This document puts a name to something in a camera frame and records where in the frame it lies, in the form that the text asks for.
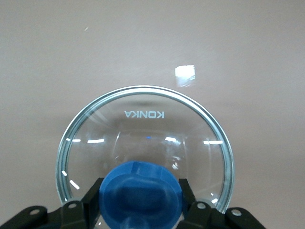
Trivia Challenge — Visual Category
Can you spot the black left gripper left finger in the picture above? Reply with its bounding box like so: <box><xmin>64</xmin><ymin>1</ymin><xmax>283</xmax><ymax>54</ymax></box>
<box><xmin>0</xmin><ymin>177</ymin><xmax>103</xmax><ymax>229</ymax></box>

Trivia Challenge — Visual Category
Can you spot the glass lid with blue knob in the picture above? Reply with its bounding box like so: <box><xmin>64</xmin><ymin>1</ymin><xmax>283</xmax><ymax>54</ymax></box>
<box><xmin>54</xmin><ymin>85</ymin><xmax>235</xmax><ymax>229</ymax></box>

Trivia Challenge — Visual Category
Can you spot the small white square sticker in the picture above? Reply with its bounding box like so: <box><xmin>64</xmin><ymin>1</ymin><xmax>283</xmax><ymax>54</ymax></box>
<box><xmin>174</xmin><ymin>64</ymin><xmax>197</xmax><ymax>87</ymax></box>

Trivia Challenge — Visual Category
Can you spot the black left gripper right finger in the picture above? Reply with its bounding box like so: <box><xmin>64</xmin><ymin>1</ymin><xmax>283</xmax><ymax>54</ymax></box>
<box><xmin>178</xmin><ymin>178</ymin><xmax>265</xmax><ymax>229</ymax></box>

